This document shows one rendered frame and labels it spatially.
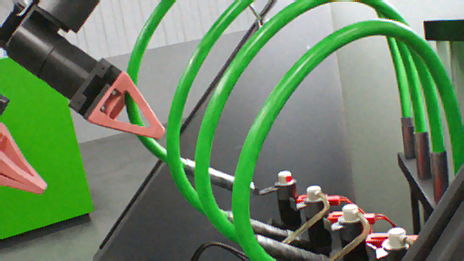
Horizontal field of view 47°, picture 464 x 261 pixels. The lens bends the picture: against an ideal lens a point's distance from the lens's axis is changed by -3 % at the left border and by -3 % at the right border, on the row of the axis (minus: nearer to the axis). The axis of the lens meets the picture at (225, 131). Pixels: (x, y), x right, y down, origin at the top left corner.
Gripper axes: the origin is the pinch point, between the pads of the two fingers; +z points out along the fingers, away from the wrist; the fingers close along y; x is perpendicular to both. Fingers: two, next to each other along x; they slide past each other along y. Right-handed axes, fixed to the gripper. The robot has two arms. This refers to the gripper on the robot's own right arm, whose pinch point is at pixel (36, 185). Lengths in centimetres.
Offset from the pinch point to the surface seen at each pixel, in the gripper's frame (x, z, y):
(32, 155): 325, -29, -113
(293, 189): 17.3, 26.8, 10.2
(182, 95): 6.8, 7.3, 13.7
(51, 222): 326, 7, -149
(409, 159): 22, 40, 22
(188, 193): 6.5, 13.5, 5.3
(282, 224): 17.4, 28.4, 5.6
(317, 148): 54, 39, 15
